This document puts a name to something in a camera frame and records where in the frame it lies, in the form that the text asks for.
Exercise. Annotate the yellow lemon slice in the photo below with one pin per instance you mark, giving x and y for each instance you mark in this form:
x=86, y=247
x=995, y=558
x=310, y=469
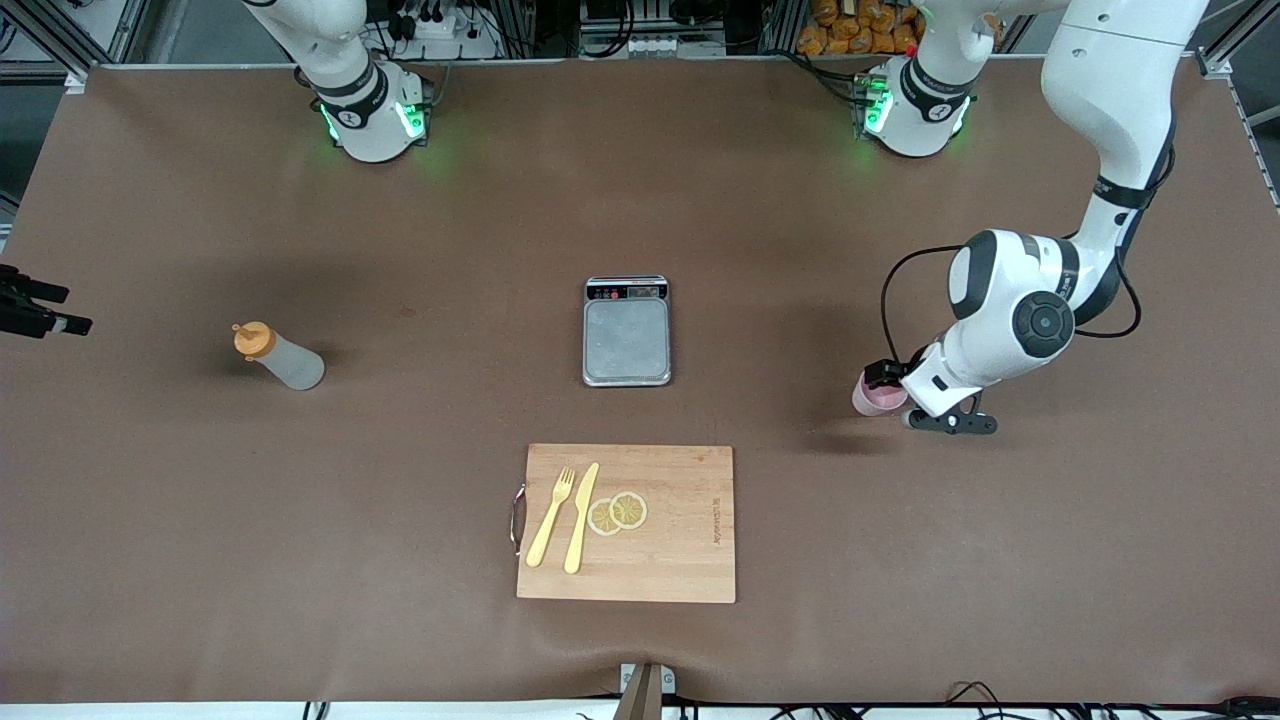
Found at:
x=630, y=509
x=602, y=519

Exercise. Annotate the white connector row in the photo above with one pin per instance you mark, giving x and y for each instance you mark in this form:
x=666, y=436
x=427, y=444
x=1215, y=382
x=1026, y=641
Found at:
x=650, y=45

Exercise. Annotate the orange snack pile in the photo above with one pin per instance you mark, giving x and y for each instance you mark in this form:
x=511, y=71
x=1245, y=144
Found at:
x=850, y=35

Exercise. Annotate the white power strip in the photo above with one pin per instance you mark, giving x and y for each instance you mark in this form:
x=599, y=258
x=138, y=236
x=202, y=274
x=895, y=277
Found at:
x=440, y=30

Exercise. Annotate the metal table edge bracket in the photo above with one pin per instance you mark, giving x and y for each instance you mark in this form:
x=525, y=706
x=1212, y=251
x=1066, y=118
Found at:
x=645, y=690

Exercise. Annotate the pink plastic cup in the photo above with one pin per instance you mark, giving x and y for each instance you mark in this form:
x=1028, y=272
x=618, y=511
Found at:
x=875, y=400

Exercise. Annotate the brown table mat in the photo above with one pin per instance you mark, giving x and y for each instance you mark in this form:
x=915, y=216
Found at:
x=400, y=550

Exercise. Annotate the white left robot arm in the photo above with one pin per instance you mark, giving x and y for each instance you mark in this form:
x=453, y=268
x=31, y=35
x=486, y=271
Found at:
x=1110, y=80

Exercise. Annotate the clear orange-capped sauce bottle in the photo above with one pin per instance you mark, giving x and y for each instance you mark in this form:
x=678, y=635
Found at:
x=290, y=365

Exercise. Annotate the yellow plastic knife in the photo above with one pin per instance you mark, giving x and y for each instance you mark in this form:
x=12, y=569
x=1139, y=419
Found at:
x=578, y=525

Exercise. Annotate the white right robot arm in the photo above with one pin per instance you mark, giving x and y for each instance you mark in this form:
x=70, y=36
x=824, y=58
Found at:
x=370, y=130

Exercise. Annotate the yellow plastic fork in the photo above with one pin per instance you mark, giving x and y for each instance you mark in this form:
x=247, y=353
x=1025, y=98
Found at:
x=548, y=525

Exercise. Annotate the silver kitchen scale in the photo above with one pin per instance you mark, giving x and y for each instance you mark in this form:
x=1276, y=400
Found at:
x=627, y=340

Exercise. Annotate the wooden cutting board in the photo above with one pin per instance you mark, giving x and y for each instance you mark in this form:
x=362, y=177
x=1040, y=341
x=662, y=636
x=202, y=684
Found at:
x=680, y=540

